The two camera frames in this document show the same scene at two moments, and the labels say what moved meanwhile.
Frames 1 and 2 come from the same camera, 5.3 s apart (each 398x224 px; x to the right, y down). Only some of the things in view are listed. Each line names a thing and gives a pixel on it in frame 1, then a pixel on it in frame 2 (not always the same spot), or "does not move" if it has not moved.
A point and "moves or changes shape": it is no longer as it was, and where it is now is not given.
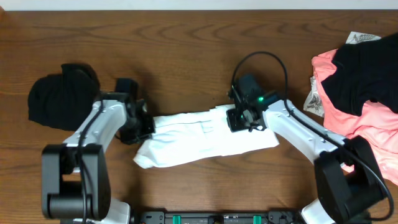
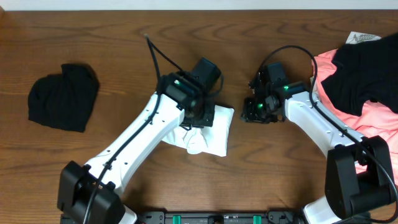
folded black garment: (64, 101) does not move
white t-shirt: (185, 136) moves or changes shape
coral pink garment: (378, 122) does not move
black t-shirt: (364, 70) does not move
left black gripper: (148, 130) to (208, 120)
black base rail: (217, 218) does not move
